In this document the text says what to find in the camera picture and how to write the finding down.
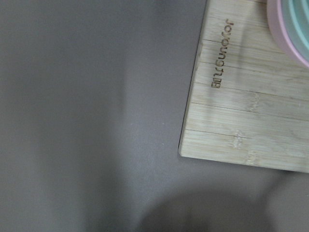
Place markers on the wooden cutting board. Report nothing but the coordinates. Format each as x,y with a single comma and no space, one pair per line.
248,102

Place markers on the stacked green bowls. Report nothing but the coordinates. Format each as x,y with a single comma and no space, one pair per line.
288,21

